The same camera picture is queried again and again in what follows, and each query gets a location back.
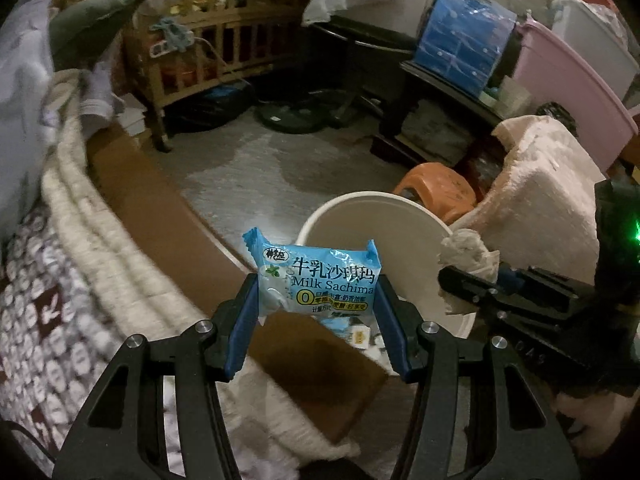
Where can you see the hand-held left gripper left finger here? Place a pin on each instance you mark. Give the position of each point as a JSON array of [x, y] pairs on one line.
[[245, 320]]

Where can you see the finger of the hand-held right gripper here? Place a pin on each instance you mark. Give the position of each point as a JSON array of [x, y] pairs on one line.
[[500, 305], [555, 287]]

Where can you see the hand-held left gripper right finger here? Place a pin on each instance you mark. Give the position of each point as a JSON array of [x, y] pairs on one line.
[[392, 325]]

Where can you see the grey tissue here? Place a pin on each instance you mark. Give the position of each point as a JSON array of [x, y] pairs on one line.
[[467, 252]]

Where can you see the blue white snack packet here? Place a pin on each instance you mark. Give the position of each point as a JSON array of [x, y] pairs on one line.
[[310, 285]]

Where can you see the white bucket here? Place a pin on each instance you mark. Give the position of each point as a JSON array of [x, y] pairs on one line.
[[370, 220]]

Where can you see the cream fluffy towel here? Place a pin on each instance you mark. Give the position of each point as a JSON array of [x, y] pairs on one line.
[[540, 195]]

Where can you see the orange plastic stool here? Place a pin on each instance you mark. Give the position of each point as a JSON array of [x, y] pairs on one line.
[[435, 185]]

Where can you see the brown cardboard sheet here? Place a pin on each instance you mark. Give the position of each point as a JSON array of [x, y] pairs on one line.
[[150, 200]]

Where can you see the black fuzzy item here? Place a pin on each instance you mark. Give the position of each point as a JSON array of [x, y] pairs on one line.
[[555, 112]]

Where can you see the maroon white patterned bedsheet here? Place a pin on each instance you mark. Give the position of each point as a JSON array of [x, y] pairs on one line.
[[30, 310]]

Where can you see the black round fan base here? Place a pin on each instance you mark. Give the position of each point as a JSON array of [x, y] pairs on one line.
[[295, 110]]

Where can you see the black bag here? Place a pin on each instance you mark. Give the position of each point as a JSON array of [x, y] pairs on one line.
[[210, 105]]

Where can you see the pink plastic tub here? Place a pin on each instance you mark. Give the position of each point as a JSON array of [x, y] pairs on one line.
[[570, 70]]

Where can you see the white folded cloth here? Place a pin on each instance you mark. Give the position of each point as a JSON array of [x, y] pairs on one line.
[[100, 95]]

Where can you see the blue drawer box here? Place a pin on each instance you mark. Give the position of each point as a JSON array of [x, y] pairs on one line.
[[465, 35]]

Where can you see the white translucent storage bin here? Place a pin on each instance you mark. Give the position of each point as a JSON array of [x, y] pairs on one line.
[[590, 20]]

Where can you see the wooden crib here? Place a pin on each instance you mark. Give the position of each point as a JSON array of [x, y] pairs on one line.
[[200, 45]]

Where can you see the white power strip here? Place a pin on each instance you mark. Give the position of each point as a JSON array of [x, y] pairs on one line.
[[160, 49]]

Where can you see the dark table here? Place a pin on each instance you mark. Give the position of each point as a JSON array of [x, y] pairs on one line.
[[360, 35]]

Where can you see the teal cloth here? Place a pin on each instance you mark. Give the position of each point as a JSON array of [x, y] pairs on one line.
[[172, 30]]

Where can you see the grey quilt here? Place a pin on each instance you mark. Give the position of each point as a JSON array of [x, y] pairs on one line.
[[20, 85]]

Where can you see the green pillow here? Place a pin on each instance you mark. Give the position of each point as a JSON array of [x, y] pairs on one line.
[[90, 25]]

